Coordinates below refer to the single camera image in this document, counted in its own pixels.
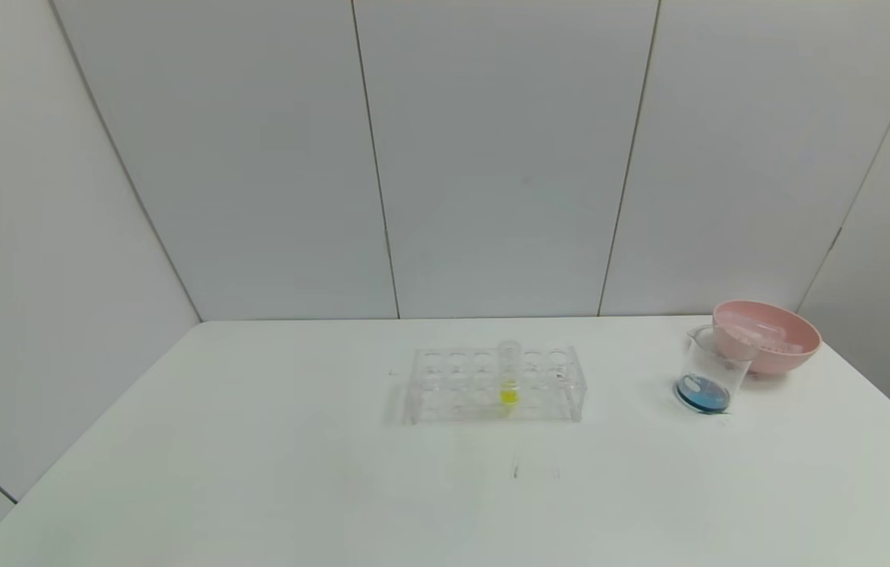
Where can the test tube with blue pigment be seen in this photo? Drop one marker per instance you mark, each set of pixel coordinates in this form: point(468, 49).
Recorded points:
point(752, 324)

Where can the test tube with red pigment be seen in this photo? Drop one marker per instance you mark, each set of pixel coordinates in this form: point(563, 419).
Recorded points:
point(780, 345)

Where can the clear plastic test tube rack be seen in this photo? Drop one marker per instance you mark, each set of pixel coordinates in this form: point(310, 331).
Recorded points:
point(461, 394)

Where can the test tube with yellow pigment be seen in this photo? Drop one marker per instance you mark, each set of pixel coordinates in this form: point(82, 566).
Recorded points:
point(509, 390)

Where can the clear glass beaker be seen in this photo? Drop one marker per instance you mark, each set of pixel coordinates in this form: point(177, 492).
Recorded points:
point(709, 382)

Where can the pink bowl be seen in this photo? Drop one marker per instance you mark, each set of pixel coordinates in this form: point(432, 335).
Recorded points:
point(784, 358)

